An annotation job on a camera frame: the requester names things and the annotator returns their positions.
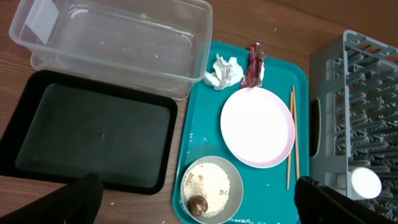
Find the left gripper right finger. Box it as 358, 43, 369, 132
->
294, 176, 397, 224

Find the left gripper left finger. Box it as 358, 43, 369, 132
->
1, 173, 103, 224

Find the white plastic cup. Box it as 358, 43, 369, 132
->
335, 166, 382, 200

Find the white round plate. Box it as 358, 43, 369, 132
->
220, 87, 295, 169

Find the grey dishwasher rack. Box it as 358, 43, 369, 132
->
309, 30, 397, 220

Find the black plastic tray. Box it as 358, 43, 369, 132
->
1, 70, 178, 195

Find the right wooden chopstick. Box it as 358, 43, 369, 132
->
292, 85, 300, 180

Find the wooden chopstick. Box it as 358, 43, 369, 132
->
292, 85, 300, 180
286, 91, 294, 190

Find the grey bowl with rice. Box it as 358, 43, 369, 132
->
180, 156, 244, 223

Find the teal serving tray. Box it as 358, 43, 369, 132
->
172, 56, 310, 224

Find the left wooden chopstick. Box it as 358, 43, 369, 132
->
286, 91, 294, 190

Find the red foil snack wrapper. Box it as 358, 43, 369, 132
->
239, 42, 267, 89

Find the crumpled white tissue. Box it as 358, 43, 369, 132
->
203, 54, 244, 90

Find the clear plastic bin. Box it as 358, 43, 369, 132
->
9, 0, 213, 100

